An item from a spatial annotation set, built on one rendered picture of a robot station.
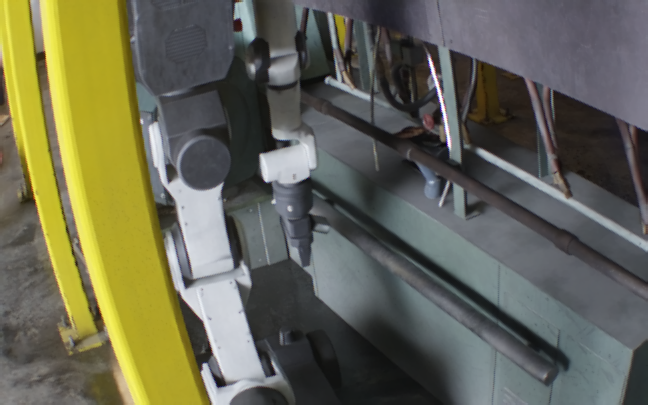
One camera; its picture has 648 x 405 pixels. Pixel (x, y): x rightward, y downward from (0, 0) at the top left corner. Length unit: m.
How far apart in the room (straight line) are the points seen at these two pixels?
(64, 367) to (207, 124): 1.43
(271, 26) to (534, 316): 0.85
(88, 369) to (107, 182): 1.92
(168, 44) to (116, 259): 0.72
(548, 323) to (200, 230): 0.84
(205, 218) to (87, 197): 1.05
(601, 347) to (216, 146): 0.89
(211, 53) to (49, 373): 1.56
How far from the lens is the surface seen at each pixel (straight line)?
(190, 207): 1.93
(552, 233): 1.66
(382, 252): 2.18
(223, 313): 2.06
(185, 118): 1.67
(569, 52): 1.53
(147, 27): 1.57
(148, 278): 0.98
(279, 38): 1.77
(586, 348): 1.68
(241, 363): 2.06
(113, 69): 0.89
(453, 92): 1.93
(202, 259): 2.00
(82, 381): 2.75
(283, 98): 1.83
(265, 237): 3.16
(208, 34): 1.61
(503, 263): 1.85
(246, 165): 2.92
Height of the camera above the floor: 1.52
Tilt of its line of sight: 25 degrees down
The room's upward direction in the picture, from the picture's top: 8 degrees counter-clockwise
